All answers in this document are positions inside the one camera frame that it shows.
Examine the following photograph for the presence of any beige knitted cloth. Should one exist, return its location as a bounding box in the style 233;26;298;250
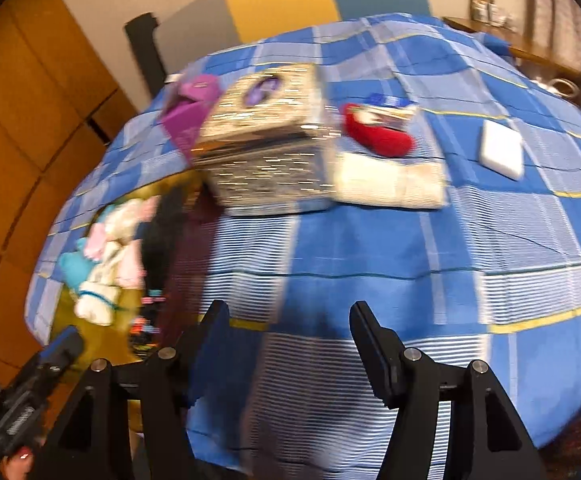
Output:
333;152;447;210

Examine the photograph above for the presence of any multicolour sofa backrest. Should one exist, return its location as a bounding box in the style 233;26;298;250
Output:
124;0;431;96

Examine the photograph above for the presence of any black beaded hair wig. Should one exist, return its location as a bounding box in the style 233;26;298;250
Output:
128;185;186;360

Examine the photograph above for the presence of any pink fluffy sock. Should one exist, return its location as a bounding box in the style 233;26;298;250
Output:
84;195;160;289

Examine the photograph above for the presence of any red reindeer christmas sock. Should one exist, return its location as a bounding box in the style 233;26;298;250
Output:
341;103;417;158

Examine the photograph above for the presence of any wooden side table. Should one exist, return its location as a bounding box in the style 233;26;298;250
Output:
443;16;581;105

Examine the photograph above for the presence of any white sponge block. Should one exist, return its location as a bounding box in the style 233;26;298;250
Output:
478;120;525;181

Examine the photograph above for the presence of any sparkly silver box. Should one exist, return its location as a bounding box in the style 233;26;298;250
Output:
191;63;339;217

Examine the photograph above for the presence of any purple gift box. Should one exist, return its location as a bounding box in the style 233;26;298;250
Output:
159;74;223;162

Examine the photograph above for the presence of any blue checkered tablecloth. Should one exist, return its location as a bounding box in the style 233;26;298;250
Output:
173;13;581;479

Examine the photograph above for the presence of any white blue-striped sock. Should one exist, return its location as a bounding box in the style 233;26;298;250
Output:
74;242;124;326

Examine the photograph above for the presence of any blue plush toy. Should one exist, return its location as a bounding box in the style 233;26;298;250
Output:
57;237;96;292

